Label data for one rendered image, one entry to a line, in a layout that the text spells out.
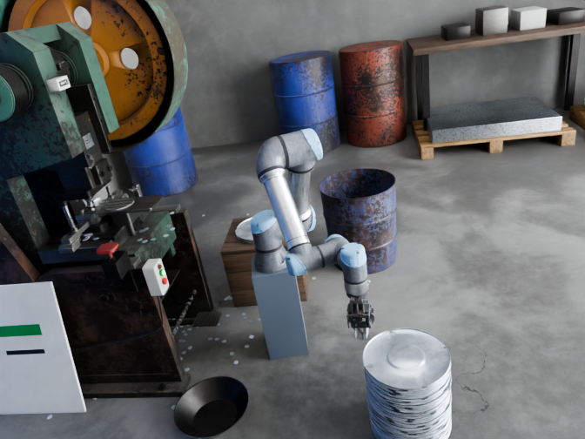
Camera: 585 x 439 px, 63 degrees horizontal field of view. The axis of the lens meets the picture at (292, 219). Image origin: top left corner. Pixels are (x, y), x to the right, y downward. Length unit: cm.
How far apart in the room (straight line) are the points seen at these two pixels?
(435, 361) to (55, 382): 157
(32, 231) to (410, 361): 154
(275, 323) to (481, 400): 87
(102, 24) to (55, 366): 146
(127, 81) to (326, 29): 303
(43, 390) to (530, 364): 204
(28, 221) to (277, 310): 107
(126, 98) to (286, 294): 115
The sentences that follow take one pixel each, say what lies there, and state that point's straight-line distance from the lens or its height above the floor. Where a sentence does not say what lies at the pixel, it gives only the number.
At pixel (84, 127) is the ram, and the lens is 210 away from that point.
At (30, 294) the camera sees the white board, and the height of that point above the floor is 54.
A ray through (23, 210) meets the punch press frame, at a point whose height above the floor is 87.
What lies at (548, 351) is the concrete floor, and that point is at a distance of 230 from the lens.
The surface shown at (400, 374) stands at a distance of 168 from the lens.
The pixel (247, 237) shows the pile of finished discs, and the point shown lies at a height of 37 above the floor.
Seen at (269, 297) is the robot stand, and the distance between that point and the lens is 205.
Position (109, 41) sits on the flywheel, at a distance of 236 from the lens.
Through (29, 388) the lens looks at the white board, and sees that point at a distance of 247.
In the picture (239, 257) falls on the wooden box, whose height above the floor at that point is 31.
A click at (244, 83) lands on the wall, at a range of 526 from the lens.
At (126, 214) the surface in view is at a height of 75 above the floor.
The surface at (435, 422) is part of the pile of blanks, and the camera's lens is 180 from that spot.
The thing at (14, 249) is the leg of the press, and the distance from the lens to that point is 220.
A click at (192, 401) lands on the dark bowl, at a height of 3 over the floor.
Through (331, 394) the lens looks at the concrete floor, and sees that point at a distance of 207.
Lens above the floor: 151
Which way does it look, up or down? 26 degrees down
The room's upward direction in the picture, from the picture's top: 10 degrees counter-clockwise
